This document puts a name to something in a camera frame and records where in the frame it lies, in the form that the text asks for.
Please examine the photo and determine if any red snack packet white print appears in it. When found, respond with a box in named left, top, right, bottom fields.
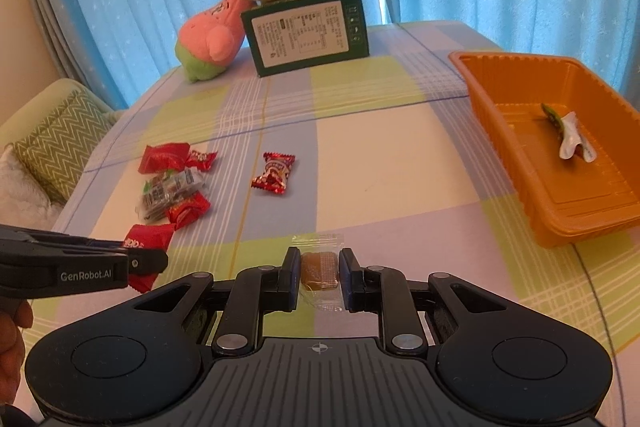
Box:
left=124, top=223, right=174, bottom=294

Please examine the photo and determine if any green white snack wrapper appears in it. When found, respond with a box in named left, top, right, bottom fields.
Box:
left=541, top=103, right=597, bottom=162

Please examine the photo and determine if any red twist-wrapped candy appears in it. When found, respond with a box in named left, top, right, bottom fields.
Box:
left=251, top=151, right=297, bottom=196

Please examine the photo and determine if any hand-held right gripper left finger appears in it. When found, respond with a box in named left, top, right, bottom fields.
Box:
left=132, top=247, right=303, bottom=356

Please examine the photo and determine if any clear-wrapped brown jelly candy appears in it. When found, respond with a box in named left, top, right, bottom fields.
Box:
left=291, top=233, right=347, bottom=310

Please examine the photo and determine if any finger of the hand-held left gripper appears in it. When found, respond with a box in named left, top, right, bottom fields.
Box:
left=122, top=248, right=169, bottom=279
left=17, top=231, right=129, bottom=254

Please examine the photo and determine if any pale green sofa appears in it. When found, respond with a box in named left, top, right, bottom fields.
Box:
left=0, top=78, right=128, bottom=218

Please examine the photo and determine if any green chevron cushion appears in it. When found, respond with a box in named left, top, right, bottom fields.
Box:
left=11, top=89, right=120, bottom=206

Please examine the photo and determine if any plain red snack packet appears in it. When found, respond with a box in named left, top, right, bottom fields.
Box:
left=138, top=143, right=192, bottom=174

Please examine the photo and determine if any orange plastic tray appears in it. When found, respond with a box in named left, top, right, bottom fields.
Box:
left=448, top=51, right=640, bottom=249

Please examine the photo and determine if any person's left hand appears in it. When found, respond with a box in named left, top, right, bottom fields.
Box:
left=0, top=299, right=35, bottom=408

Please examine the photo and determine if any small red candy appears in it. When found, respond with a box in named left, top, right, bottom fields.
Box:
left=186, top=149, right=219, bottom=171
left=167, top=193, right=212, bottom=229

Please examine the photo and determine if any green cardboard box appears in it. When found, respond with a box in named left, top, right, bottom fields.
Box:
left=240, top=0, right=371, bottom=78

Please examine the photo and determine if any white fluffy blanket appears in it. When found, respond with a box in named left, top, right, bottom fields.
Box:
left=0, top=144, right=66, bottom=230

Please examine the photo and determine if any clear packet dark snack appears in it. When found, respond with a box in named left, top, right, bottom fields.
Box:
left=136, top=171, right=207, bottom=223

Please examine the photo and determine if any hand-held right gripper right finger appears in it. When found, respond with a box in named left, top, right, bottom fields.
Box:
left=340, top=248, right=506, bottom=355

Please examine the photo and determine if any pink starfish plush toy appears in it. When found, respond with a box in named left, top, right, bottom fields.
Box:
left=174, top=0, right=248, bottom=84

